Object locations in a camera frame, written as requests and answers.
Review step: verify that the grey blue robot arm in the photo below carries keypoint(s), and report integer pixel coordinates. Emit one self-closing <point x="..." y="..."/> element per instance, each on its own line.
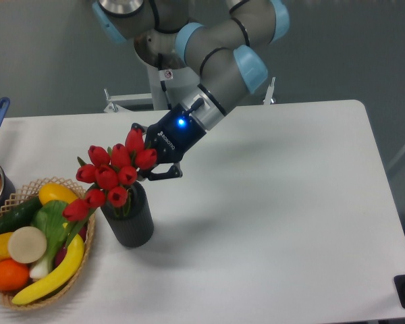
<point x="129" y="20"/>

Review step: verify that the red tulip bouquet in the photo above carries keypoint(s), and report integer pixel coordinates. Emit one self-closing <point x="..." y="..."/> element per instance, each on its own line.
<point x="110" y="173"/>

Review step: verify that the beige round slice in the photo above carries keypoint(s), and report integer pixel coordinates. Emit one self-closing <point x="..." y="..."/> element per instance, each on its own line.
<point x="27" y="245"/>

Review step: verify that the green cucumber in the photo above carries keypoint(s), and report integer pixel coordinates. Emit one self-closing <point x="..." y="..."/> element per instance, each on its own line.
<point x="20" y="215"/>

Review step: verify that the green bok choy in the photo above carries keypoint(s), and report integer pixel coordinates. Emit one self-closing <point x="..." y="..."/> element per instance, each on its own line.
<point x="50" y="221"/>

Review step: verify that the dark grey ribbed vase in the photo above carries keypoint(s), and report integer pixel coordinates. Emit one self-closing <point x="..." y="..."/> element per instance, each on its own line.
<point x="132" y="224"/>

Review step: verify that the yellow squash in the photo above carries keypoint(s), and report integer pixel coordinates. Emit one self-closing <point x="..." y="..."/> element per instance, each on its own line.
<point x="53" y="191"/>

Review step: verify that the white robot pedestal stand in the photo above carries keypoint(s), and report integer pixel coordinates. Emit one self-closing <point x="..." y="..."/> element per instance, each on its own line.
<point x="155" y="91"/>

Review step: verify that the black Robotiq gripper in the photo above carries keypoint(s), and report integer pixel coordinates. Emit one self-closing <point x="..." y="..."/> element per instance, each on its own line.
<point x="172" y="136"/>

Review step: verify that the yellow banana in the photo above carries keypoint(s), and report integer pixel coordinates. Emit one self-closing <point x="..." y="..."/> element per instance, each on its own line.
<point x="65" y="271"/>

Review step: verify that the orange fruit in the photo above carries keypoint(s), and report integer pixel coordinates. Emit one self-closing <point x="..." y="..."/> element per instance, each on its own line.
<point x="13" y="275"/>

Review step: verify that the dark red vegetable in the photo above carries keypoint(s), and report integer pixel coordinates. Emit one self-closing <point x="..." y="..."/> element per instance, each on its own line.
<point x="59" y="257"/>

